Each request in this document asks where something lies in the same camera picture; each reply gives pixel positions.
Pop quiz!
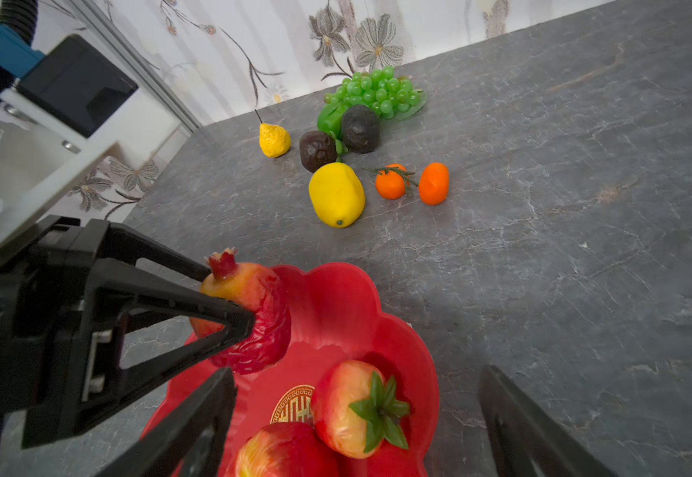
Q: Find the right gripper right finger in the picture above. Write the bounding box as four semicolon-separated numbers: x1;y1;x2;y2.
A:
478;365;614;476

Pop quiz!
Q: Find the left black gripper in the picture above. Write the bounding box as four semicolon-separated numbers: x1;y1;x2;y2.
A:
0;216;255;445

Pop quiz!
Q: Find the dark red pomegranate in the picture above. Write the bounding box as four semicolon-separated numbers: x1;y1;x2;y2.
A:
199;248;292;375

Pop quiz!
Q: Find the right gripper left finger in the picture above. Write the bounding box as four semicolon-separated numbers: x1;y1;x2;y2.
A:
99;369;237;476

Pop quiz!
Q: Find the green grape bunch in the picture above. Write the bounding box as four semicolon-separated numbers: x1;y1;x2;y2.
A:
319;67;427;120

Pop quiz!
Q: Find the red flower-shaped fruit bowl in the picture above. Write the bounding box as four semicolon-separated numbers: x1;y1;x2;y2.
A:
155;264;439;476

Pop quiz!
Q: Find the yellow lemon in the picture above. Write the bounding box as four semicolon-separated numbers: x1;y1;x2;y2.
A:
308;162;366;229

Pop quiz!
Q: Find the orange tangerine with stem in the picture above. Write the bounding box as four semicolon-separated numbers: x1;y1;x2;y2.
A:
365;164;419;200

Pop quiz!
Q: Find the green lime fruit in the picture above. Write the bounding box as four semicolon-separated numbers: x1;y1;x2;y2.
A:
316;103;349;139

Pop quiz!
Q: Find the red apple fruit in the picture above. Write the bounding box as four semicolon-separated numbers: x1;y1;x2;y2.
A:
227;423;339;477

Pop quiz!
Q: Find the plain orange tangerine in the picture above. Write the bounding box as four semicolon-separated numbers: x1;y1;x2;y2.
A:
419;162;449;206

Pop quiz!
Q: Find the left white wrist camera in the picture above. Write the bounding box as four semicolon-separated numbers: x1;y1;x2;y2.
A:
0;23;139;272

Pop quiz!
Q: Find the dark avocado upper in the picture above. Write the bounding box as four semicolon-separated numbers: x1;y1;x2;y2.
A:
341;105;380;154

